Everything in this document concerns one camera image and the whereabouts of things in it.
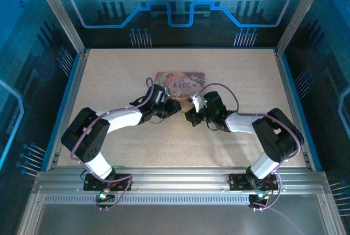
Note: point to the aluminium frame post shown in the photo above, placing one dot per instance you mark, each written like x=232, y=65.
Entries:
x=299, y=13
x=58, y=13

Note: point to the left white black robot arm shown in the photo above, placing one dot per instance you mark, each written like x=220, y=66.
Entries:
x=123, y=118

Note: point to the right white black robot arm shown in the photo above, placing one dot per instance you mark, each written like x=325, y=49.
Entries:
x=243, y=124

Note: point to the illustrated pink tin box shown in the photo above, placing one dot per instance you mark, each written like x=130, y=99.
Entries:
x=186, y=82

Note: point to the aluminium mounting rail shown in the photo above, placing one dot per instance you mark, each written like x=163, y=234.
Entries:
x=177, y=183

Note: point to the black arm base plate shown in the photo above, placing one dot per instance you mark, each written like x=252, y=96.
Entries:
x=123, y=181
x=238, y=181

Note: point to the aluminium side rail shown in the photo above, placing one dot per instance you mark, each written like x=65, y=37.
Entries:
x=291, y=95
x=73, y=95

